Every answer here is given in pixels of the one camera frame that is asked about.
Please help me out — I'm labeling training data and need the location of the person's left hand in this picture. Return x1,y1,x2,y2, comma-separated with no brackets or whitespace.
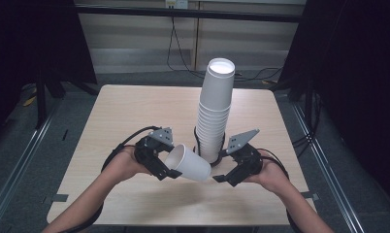
109,145,152,183

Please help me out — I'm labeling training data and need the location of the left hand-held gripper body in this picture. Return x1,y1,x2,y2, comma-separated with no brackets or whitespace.
133,126,175,170

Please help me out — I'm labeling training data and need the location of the person's right hand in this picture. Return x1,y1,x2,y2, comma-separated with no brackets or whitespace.
244,150,290,196

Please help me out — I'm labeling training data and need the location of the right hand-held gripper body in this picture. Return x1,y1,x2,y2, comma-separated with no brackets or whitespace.
225,128,264,180

